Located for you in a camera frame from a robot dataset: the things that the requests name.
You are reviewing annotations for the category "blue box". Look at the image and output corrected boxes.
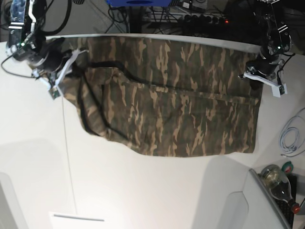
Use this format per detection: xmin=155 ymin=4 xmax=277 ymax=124
xmin=106 ymin=0 xmax=171 ymax=7

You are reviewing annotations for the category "white coiled cable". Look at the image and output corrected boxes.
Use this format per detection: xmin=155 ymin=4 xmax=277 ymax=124
xmin=279 ymin=110 xmax=305 ymax=157

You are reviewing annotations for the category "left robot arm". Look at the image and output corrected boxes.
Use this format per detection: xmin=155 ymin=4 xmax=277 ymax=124
xmin=239 ymin=0 xmax=293 ymax=97

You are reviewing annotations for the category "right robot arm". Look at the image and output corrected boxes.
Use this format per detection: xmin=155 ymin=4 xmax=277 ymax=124
xmin=0 ymin=0 xmax=88 ymax=99

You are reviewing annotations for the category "green tape roll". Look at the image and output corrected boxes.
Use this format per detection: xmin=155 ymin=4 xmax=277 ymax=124
xmin=281 ymin=161 xmax=294 ymax=175

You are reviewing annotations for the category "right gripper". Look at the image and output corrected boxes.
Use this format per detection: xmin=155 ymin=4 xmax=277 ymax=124
xmin=30 ymin=37 xmax=89 ymax=99

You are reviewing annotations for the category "clear plastic bottle red cap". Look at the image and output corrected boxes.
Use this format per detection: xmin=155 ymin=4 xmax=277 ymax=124
xmin=260 ymin=165 xmax=301 ymax=214

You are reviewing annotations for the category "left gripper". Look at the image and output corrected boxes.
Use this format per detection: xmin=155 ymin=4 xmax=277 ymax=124
xmin=239 ymin=54 xmax=287 ymax=97

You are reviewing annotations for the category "camouflage t-shirt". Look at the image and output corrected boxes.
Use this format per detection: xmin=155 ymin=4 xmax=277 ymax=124
xmin=60 ymin=36 xmax=262 ymax=157

